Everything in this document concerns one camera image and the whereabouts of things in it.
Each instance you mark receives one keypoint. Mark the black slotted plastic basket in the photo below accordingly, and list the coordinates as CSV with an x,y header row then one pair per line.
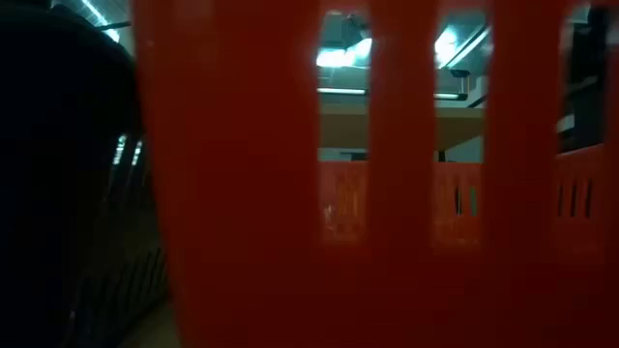
x,y
48,145

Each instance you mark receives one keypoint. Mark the red slotted plastic basket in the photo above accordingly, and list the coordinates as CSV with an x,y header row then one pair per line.
x,y
580,164
242,145

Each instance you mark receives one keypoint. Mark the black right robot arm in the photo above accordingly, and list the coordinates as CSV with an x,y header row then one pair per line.
x,y
585,72

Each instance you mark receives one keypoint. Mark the orange slotted plastic basket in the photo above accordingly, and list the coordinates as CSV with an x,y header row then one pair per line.
x,y
343,203

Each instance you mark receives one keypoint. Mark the wooden shelf with black frame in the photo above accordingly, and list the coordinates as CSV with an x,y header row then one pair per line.
x,y
345,125

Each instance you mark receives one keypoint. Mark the long tube ceiling light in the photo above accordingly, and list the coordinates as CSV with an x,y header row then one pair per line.
x,y
341,91

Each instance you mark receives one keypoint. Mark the bright ceiling light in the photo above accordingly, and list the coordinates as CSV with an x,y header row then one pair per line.
x,y
447,46

